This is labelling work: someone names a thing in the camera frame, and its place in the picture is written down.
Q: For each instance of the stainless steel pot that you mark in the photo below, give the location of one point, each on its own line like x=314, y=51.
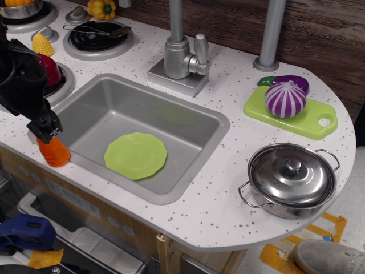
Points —
x=251, y=198

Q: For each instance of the purple striped toy onion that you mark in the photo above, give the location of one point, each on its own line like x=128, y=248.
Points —
x=285, y=100

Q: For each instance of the silver stove knob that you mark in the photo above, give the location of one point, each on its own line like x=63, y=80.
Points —
x=77, y=16
x=51, y=35

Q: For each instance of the steel bowl with yellow food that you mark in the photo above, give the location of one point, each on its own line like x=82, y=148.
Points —
x=20, y=9

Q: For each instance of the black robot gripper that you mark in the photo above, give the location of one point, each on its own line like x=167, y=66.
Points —
x=23, y=82

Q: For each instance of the yellow toy corn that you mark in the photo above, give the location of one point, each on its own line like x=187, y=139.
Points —
x=41, y=45

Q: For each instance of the yellow cloth scrap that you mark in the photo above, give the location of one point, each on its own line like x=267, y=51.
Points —
x=41, y=259

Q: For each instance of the green plastic plate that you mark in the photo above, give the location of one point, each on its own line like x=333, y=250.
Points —
x=136, y=156

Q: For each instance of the green cutting board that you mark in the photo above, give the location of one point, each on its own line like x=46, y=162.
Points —
x=316, y=121

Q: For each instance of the metal wire spoon utensil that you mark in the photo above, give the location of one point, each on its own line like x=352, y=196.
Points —
x=90, y=30

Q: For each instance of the black coil stove burner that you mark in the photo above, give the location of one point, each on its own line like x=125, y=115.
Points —
x=94, y=42

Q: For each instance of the grey toy sink basin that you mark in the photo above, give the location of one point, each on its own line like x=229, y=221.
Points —
x=110, y=106

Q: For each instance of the blue clamp tool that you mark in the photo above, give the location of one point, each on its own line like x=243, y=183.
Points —
x=27, y=232

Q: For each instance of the steel pot lid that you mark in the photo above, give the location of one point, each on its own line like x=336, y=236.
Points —
x=291, y=175

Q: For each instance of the orange toy carrot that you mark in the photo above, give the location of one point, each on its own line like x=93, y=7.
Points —
x=55, y=153

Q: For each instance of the grey vertical pole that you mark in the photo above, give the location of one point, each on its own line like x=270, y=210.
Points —
x=267, y=61

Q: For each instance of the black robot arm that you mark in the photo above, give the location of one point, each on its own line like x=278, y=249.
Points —
x=23, y=81

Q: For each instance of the purple toy eggplant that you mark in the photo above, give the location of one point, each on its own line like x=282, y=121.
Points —
x=299, y=81

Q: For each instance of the grey suede shoe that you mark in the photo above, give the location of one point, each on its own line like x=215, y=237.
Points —
x=318, y=256

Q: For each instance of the silver toy faucet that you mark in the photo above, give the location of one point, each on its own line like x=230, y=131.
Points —
x=180, y=69

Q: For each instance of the yellow toy bell pepper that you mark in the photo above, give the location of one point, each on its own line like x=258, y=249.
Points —
x=103, y=10

